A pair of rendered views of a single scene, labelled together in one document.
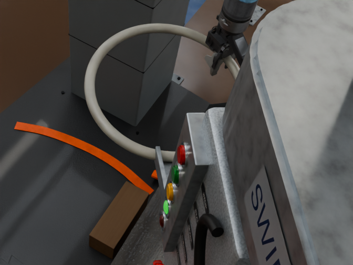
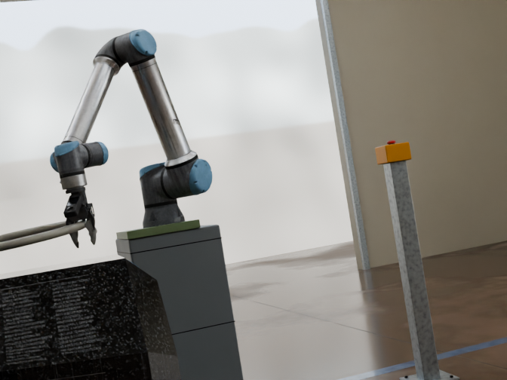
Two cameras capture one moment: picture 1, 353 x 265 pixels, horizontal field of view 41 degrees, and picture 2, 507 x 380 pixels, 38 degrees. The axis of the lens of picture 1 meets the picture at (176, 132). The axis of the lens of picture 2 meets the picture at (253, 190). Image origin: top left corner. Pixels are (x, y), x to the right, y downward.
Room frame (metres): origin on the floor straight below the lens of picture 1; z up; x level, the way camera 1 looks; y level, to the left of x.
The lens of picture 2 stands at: (0.12, -2.64, 0.95)
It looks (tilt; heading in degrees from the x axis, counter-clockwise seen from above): 0 degrees down; 55
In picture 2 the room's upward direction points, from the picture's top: 9 degrees counter-clockwise
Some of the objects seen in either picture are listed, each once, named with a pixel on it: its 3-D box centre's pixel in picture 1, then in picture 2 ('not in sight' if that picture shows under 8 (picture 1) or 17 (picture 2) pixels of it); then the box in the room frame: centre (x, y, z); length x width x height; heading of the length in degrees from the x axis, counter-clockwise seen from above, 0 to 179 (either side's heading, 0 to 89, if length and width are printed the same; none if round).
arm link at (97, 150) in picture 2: not in sight; (89, 154); (1.21, -0.02, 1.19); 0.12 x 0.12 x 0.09; 23
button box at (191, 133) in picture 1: (182, 191); not in sight; (0.35, -0.03, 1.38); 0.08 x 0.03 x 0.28; 20
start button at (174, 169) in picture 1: (176, 174); not in sight; (0.35, -0.02, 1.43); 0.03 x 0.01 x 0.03; 20
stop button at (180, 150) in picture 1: (182, 154); not in sight; (0.35, -0.02, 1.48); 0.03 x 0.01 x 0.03; 20
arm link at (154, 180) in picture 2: not in sight; (158, 183); (1.67, 0.34, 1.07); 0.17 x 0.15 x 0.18; 113
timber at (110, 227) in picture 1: (119, 219); not in sight; (0.88, 0.14, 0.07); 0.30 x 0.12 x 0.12; 165
